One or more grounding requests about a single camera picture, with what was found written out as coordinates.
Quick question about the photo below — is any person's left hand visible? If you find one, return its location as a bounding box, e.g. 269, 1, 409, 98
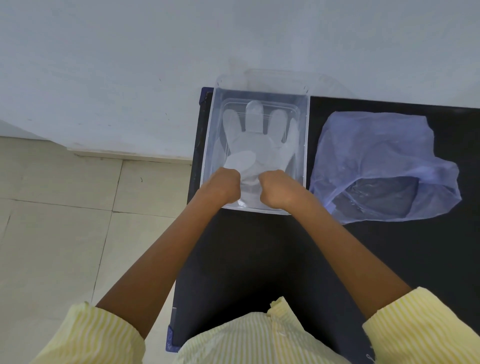
202, 167, 241, 206

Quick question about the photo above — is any person's right hand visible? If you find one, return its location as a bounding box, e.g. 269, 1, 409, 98
259, 170, 310, 211

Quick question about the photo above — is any clear disposable plastic glove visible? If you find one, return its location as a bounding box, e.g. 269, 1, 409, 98
222, 100, 301, 205

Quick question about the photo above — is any person's right forearm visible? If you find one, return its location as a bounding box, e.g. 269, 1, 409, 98
279, 193, 413, 320

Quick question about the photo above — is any person's left forearm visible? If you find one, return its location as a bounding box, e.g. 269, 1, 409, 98
95, 189, 226, 340

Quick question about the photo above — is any clear plastic storage bin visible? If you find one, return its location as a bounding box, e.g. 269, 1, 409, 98
199, 69, 311, 216

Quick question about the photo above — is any clear plastic inner tray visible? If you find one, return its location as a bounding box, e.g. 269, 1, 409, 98
220, 98, 304, 181

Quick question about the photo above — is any translucent blue plastic bag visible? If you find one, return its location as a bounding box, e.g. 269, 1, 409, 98
308, 111, 462, 225

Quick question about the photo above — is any yellow striped shirt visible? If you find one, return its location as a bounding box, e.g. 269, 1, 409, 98
31, 286, 480, 364

